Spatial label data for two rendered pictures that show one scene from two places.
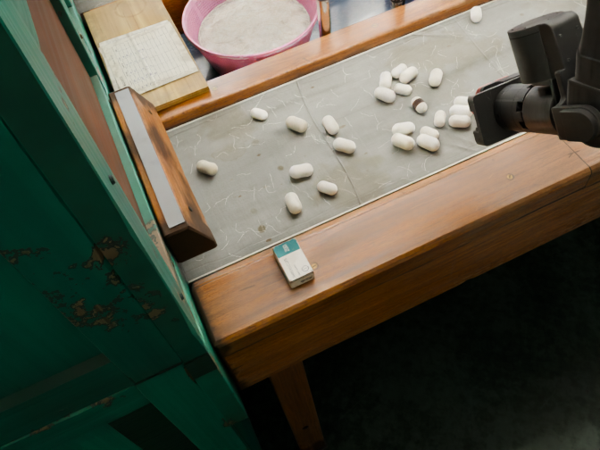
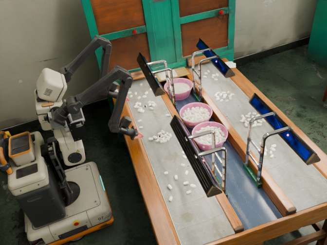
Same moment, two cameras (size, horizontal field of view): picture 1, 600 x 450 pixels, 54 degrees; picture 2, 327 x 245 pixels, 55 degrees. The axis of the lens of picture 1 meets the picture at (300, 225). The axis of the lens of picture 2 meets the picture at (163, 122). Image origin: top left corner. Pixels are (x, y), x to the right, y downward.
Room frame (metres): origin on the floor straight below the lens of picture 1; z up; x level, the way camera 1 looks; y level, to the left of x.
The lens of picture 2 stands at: (0.98, -2.42, 2.32)
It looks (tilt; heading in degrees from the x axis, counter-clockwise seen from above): 39 degrees down; 94
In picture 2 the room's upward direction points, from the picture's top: 8 degrees counter-clockwise
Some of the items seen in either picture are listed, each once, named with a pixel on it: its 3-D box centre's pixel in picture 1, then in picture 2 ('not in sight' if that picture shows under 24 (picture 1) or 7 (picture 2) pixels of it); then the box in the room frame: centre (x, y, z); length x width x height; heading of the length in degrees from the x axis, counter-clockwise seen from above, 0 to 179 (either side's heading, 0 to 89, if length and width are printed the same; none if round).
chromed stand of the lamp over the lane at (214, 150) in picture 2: not in sight; (206, 168); (1.10, -1.14, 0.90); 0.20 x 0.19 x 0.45; 106
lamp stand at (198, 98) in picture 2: not in sight; (205, 77); (1.22, -0.09, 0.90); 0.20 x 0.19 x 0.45; 106
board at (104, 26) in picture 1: (142, 49); (171, 74); (0.92, 0.23, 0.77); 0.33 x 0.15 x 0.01; 16
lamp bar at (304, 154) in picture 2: not in sight; (281, 124); (1.56, -1.00, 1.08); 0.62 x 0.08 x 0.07; 106
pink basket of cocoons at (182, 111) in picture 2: not in sight; (196, 116); (1.10, -0.40, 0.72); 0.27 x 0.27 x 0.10
